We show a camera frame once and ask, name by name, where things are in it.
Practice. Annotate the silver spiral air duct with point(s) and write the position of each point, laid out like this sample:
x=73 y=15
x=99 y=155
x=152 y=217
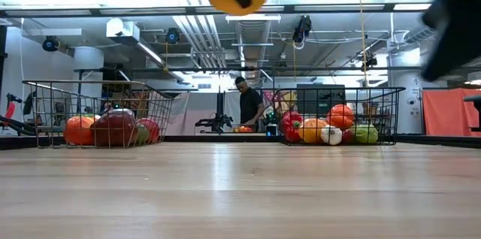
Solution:
x=413 y=36

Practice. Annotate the black overhead rig beam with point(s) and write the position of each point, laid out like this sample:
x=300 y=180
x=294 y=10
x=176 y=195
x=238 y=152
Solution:
x=289 y=9

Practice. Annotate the black box blue display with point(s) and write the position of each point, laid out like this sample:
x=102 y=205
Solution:
x=271 y=130

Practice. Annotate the orange persimmon green calyx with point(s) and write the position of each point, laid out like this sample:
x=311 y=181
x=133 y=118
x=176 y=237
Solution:
x=77 y=132

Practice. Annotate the black pedestal table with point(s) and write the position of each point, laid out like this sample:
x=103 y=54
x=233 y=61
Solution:
x=474 y=98

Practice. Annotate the white round column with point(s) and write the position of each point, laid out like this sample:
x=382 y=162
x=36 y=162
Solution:
x=88 y=70
x=407 y=77

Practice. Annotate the silver ceiling air duct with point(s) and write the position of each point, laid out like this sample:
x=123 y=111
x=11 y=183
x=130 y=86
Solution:
x=252 y=36

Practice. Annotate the black blue ceiling reel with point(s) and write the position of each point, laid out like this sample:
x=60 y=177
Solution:
x=50 y=43
x=172 y=36

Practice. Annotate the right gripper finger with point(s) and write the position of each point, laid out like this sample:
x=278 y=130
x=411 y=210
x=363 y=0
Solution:
x=451 y=49

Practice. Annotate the red bell pepper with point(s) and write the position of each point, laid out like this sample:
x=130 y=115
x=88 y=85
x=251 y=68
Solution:
x=289 y=130

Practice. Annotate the black background robot arm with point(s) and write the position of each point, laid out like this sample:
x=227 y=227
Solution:
x=218 y=120

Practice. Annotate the person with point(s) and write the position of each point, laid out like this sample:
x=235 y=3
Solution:
x=250 y=107
x=107 y=106

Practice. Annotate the white garlic bulb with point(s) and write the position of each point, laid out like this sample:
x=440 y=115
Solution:
x=330 y=136

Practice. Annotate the black ceiling reel white loop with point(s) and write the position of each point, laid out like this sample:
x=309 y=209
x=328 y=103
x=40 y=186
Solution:
x=302 y=28

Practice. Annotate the orange ribbed pumpkin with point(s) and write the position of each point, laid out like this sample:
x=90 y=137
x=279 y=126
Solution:
x=340 y=117

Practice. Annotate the black background screen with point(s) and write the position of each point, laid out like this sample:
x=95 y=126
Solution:
x=319 y=96

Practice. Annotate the orange cloth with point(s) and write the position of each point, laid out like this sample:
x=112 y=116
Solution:
x=451 y=113

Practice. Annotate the white background curtain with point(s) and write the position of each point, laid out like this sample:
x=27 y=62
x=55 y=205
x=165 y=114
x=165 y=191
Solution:
x=188 y=115

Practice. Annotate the dark red apple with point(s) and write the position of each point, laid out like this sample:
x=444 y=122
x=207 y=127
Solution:
x=112 y=128

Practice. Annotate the black background monitor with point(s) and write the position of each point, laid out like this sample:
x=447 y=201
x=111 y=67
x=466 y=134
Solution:
x=30 y=102

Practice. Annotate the white ceiling light panel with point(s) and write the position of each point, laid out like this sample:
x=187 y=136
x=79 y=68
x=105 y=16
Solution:
x=252 y=19

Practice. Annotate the red black background machine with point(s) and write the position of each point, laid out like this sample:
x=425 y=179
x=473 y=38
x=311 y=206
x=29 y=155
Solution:
x=10 y=110

